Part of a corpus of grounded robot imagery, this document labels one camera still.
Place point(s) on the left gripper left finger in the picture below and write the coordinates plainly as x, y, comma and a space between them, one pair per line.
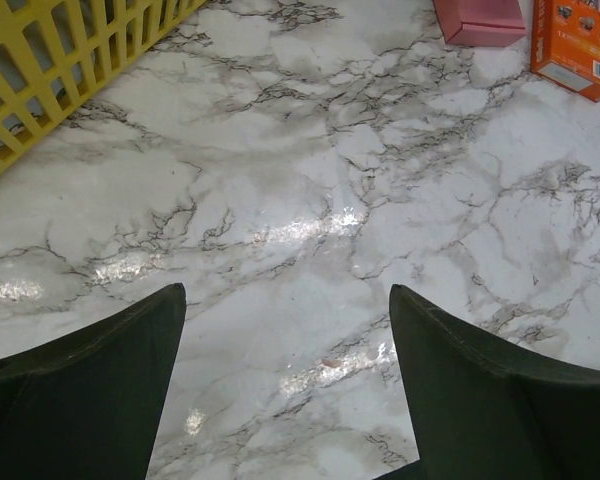
88, 405

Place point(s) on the orange product box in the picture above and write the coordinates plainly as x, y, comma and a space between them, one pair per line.
565, 45

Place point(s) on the yellow plastic basket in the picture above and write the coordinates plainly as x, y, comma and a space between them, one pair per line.
55, 55

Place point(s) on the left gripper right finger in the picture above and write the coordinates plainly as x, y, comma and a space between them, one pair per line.
484, 408

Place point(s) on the pink paper box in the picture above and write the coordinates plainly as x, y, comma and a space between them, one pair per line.
480, 23

